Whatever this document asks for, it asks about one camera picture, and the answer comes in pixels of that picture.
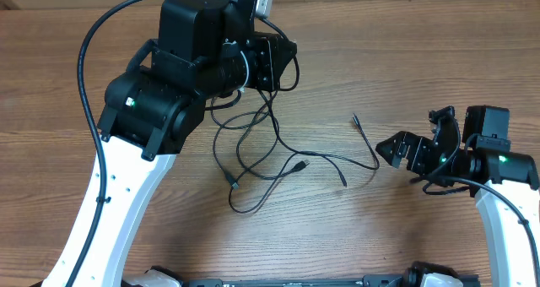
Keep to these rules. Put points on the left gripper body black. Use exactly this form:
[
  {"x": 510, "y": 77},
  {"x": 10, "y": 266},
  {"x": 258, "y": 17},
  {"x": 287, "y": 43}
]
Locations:
[{"x": 261, "y": 75}]

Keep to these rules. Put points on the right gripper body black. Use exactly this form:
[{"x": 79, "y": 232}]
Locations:
[{"x": 423, "y": 159}]

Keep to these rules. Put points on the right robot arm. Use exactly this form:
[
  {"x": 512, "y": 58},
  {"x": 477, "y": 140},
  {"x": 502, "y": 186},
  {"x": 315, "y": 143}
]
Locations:
[{"x": 477, "y": 158}]

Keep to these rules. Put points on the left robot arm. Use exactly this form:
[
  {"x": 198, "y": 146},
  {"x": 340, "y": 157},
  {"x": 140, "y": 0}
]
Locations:
[{"x": 205, "y": 49}]

